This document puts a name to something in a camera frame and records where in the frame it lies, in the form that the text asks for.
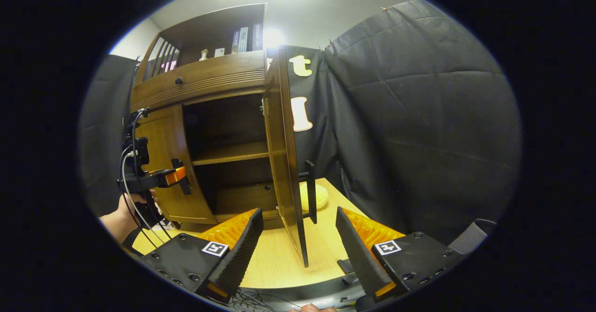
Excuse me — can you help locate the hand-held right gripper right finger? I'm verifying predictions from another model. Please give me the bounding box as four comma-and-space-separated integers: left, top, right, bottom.
335, 206, 466, 303

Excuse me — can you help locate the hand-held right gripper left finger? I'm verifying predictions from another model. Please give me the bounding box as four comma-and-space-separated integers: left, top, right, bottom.
140, 208, 264, 303

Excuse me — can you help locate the wooden shoe cabinet door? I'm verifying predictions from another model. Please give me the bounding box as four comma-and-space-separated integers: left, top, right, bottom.
262, 47, 318, 268
135, 103, 218, 225

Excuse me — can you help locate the wooden double-door shoe cabinet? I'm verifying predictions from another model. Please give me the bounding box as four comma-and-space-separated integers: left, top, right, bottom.
129, 2, 287, 231

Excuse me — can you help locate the wooden cabinet drawer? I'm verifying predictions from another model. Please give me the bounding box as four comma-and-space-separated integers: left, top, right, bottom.
130, 50, 267, 113

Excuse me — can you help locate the pale yellow round pad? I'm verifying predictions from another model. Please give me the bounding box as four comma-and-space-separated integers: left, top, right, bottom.
299, 182, 329, 211

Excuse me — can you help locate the black backdrop cloth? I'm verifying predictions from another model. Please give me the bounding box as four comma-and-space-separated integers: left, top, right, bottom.
79, 0, 522, 245

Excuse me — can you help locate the black and white gripper cable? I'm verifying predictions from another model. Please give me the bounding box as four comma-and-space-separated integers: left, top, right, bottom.
119, 109, 173, 252

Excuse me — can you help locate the black cable tangle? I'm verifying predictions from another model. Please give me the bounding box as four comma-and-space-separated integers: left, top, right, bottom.
230, 289, 303, 312

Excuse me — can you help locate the grey ribbed strap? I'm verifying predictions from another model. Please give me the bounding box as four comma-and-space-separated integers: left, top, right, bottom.
448, 219, 498, 256

